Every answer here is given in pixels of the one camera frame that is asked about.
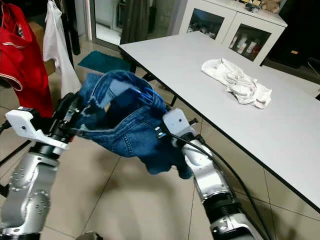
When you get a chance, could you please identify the blue denim shorts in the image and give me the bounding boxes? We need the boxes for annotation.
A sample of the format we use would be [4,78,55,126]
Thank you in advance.
[75,70,196,180]

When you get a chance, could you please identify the blue clothes hanger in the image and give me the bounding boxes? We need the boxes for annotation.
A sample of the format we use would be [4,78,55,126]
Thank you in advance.
[130,86,168,107]

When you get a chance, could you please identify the white t-shirt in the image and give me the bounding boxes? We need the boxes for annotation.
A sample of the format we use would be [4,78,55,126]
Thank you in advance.
[201,56,273,110]

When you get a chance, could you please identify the white sleeveless top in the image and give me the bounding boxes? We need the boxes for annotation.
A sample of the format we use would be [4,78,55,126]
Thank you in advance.
[42,0,83,98]

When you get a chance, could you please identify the teal floor rug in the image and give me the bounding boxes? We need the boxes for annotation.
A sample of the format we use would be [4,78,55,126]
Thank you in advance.
[77,50,133,75]

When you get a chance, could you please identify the red shirt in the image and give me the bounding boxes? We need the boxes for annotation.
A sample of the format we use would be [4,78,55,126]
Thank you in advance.
[0,2,53,118]

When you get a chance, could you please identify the white folding table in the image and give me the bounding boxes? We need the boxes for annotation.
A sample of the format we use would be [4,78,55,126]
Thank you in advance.
[119,31,320,213]

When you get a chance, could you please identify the brown cardboard box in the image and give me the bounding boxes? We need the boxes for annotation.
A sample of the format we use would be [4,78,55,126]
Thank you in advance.
[30,20,51,51]

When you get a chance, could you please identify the white framed glass door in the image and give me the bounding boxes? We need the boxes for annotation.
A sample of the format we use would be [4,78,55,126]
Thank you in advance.
[87,0,123,47]

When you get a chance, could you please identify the grey robot leg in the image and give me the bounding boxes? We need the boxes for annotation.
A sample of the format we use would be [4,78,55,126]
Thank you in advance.
[80,231,106,240]

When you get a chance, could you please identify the grey brown curtain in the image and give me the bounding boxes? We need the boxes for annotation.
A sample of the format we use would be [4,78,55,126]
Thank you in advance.
[120,0,156,46]

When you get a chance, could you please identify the white glass-door cabinet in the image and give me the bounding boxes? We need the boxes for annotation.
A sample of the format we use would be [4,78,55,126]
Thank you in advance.
[177,0,288,66]

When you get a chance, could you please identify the brown teddy bear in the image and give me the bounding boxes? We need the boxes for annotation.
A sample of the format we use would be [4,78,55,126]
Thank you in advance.
[260,0,283,14]

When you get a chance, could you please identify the black speaker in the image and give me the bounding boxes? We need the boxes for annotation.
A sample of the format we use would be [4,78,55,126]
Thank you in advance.
[267,0,320,68]

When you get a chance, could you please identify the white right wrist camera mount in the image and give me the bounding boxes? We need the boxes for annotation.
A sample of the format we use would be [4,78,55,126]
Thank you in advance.
[155,107,201,146]

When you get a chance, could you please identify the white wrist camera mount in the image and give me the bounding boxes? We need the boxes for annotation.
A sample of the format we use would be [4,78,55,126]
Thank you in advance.
[155,107,201,146]
[5,106,71,151]

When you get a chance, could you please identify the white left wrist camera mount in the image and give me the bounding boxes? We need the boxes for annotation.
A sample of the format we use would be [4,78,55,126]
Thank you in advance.
[5,106,71,151]

